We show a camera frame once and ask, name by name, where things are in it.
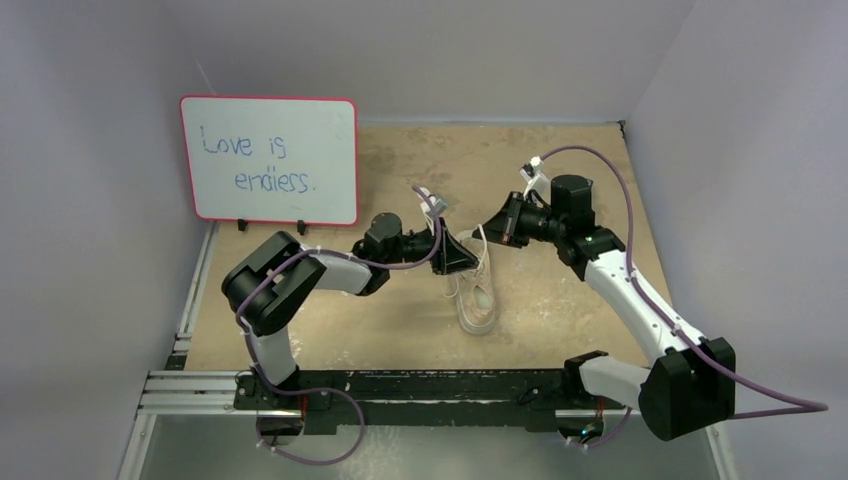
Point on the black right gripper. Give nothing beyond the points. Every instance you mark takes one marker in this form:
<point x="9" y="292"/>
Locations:
<point x="514" y="220"/>

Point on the silver aluminium frame rails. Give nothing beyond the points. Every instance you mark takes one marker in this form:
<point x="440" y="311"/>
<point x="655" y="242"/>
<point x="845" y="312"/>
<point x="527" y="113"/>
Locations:
<point x="188" y="428"/>

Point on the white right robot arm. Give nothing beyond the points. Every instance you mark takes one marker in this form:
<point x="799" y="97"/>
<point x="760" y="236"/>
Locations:
<point x="687" y="385"/>

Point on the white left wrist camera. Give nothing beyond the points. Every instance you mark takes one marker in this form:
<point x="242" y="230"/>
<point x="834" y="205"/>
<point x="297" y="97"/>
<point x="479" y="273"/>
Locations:
<point x="432" y="205"/>

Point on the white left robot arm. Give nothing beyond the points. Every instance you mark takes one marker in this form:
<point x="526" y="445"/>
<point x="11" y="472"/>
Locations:
<point x="268" y="288"/>

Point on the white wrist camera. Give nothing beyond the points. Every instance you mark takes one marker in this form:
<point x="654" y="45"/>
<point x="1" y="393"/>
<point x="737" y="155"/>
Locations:
<point x="536" y="180"/>
<point x="432" y="205"/>

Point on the beige canvas sneaker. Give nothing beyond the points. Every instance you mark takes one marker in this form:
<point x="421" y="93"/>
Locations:
<point x="470" y="324"/>

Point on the white shoelace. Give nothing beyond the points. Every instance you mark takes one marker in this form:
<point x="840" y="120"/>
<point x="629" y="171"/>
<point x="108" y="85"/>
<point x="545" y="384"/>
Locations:
<point x="474" y="289"/>

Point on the red framed whiteboard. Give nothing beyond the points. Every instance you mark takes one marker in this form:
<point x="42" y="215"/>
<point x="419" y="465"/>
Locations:
<point x="272" y="159"/>

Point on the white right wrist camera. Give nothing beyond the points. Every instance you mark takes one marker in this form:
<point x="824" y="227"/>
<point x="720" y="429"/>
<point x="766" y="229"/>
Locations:
<point x="536" y="180"/>

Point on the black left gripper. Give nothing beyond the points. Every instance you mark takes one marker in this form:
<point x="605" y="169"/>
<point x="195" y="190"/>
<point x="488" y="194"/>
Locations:
<point x="450" y="256"/>

